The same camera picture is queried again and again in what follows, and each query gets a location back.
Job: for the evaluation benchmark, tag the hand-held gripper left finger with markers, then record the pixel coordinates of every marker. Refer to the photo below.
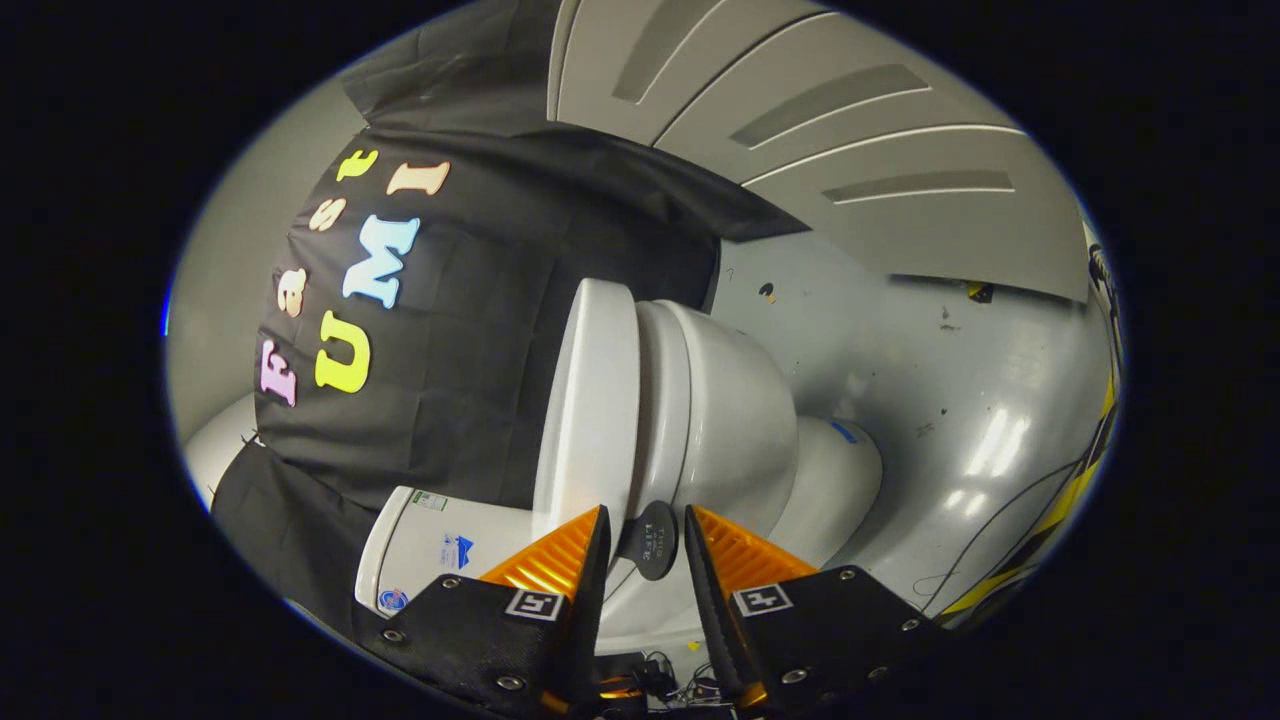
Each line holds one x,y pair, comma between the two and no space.
590,620

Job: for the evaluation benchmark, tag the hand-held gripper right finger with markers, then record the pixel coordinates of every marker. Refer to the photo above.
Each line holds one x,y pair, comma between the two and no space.
715,620

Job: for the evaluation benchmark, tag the white toilet lid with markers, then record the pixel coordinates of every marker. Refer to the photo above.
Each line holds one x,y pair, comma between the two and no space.
590,400

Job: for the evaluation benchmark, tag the white ceramic toilet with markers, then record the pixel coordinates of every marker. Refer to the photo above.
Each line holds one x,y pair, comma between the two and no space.
730,420

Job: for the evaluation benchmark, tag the yellow black striped tape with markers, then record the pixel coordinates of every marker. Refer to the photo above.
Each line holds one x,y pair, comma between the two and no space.
990,590

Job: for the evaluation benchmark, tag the black backdrop cloth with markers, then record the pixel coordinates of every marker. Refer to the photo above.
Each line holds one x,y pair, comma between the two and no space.
480,300

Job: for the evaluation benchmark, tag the grey drawer cabinet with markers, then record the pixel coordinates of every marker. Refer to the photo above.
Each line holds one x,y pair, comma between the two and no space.
850,120

